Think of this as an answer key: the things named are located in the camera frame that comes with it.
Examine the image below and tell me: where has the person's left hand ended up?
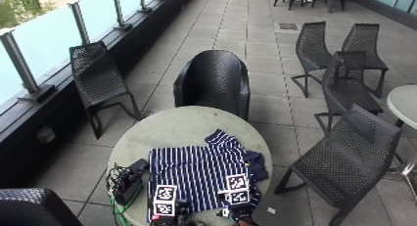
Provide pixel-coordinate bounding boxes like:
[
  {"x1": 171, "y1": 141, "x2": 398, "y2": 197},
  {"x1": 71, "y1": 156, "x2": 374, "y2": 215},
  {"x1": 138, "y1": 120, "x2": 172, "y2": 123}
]
[{"x1": 148, "y1": 199, "x2": 194, "y2": 226}]

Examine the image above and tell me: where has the person's right hand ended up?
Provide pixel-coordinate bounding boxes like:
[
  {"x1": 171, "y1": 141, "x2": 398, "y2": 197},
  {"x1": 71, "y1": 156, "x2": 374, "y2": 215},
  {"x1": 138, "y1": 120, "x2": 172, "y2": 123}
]
[{"x1": 215, "y1": 186, "x2": 264, "y2": 220}]

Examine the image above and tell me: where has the navy white striped shirt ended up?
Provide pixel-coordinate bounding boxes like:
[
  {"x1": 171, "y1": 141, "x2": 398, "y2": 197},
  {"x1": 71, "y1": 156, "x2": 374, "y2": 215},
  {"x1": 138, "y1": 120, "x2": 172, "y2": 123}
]
[{"x1": 148, "y1": 128, "x2": 270, "y2": 220}]

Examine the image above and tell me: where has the white marker cube left glove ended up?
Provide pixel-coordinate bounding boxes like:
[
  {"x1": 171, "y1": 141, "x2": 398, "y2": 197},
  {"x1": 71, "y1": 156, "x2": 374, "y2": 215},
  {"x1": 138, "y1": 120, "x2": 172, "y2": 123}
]
[{"x1": 152, "y1": 184, "x2": 179, "y2": 218}]

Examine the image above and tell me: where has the white marker cube glove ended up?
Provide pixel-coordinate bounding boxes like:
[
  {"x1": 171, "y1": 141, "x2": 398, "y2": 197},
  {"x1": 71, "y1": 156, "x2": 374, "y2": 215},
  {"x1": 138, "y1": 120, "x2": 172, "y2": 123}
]
[
  {"x1": 224, "y1": 173, "x2": 252, "y2": 206},
  {"x1": 152, "y1": 184, "x2": 179, "y2": 218}
]

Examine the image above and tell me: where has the white marker cube right glove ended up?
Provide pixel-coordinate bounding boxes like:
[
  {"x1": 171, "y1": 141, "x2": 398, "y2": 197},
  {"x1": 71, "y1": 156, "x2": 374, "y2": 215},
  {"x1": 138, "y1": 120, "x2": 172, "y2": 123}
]
[{"x1": 224, "y1": 173, "x2": 252, "y2": 206}]

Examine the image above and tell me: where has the black electronics box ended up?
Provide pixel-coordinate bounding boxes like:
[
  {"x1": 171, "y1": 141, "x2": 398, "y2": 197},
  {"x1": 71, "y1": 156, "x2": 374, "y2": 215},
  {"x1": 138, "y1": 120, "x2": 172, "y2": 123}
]
[{"x1": 111, "y1": 158, "x2": 150, "y2": 206}]

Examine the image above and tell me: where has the black mesh chair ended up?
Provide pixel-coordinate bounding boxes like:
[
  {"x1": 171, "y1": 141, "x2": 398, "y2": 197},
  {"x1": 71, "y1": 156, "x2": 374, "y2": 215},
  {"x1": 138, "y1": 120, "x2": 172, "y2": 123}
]
[
  {"x1": 290, "y1": 21, "x2": 336, "y2": 99},
  {"x1": 314, "y1": 50, "x2": 387, "y2": 133},
  {"x1": 68, "y1": 40, "x2": 144, "y2": 140},
  {"x1": 274, "y1": 104, "x2": 404, "y2": 226},
  {"x1": 340, "y1": 23, "x2": 391, "y2": 99}
]

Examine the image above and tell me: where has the black wicker armchair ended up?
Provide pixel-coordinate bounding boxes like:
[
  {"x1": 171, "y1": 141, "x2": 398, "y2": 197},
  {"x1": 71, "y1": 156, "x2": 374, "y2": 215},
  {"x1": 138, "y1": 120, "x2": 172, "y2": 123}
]
[
  {"x1": 0, "y1": 187, "x2": 86, "y2": 226},
  {"x1": 172, "y1": 49, "x2": 252, "y2": 121}
]

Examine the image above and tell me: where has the round white side table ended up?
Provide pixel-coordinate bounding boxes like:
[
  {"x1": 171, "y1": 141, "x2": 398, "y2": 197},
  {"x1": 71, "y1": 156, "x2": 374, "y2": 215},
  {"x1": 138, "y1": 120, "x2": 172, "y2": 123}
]
[{"x1": 387, "y1": 84, "x2": 417, "y2": 201}]

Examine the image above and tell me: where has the square floor drain cover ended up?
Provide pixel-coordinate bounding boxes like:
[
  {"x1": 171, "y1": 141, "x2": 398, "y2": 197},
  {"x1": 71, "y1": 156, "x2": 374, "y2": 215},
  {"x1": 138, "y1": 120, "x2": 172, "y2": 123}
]
[{"x1": 278, "y1": 22, "x2": 300, "y2": 31}]

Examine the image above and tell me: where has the frosted glass balustrade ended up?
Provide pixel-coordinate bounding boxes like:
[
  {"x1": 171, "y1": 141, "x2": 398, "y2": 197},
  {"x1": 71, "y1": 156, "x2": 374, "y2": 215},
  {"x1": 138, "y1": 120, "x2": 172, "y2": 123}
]
[{"x1": 0, "y1": 0, "x2": 168, "y2": 107}]

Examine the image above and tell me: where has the green cable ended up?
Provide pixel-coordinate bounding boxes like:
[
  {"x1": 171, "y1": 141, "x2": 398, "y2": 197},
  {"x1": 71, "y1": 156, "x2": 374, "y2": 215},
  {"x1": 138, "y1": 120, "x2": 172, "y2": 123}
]
[{"x1": 106, "y1": 173, "x2": 143, "y2": 226}]

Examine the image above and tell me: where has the grey wall light fixture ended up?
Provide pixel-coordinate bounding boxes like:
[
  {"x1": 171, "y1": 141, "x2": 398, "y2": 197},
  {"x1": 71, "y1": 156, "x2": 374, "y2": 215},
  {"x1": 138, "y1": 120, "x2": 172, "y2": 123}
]
[{"x1": 35, "y1": 125, "x2": 58, "y2": 146}]

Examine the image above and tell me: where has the metal railing post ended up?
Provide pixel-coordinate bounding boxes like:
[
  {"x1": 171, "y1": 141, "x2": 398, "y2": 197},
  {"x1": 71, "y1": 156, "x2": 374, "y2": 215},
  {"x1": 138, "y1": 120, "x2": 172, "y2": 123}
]
[
  {"x1": 67, "y1": 0, "x2": 94, "y2": 46},
  {"x1": 111, "y1": 0, "x2": 135, "y2": 32},
  {"x1": 0, "y1": 27, "x2": 59, "y2": 104},
  {"x1": 138, "y1": 0, "x2": 154, "y2": 14}
]

